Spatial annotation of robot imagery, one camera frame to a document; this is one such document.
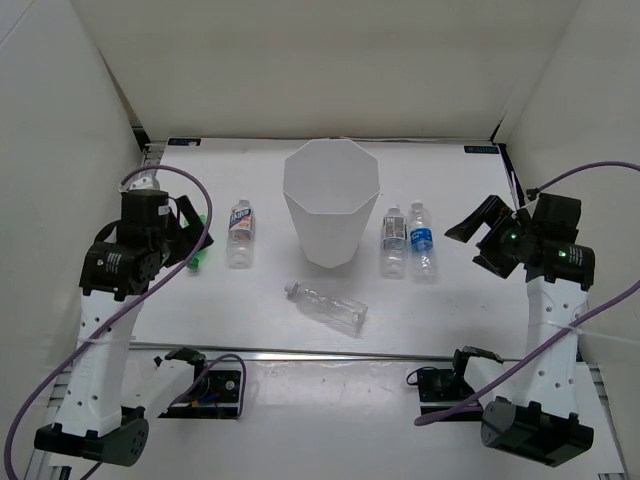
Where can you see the green plastic soda bottle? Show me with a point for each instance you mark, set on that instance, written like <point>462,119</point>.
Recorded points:
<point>197,261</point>

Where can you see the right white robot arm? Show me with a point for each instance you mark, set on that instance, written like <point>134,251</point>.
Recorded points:
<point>533,413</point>

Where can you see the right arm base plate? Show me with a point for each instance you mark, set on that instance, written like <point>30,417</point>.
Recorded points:
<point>438,390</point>

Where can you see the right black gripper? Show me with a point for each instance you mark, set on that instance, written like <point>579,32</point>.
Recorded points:
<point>491,213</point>

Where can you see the clear unlabelled bottle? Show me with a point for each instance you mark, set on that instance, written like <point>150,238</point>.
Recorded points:
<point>342,314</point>

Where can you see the white octagonal plastic bin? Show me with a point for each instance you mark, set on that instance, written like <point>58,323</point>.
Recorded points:
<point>330,187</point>

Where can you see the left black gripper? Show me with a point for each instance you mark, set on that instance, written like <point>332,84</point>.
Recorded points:
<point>188,236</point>

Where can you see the clear bottle white label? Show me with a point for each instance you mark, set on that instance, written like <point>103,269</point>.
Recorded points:
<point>393,244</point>

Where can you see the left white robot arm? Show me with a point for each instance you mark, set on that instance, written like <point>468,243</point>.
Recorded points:
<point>95,422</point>

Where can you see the clear bottle red blue label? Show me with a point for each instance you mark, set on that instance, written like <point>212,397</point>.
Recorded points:
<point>240,239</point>

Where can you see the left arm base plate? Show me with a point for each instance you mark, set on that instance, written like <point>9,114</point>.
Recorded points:
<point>217,394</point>

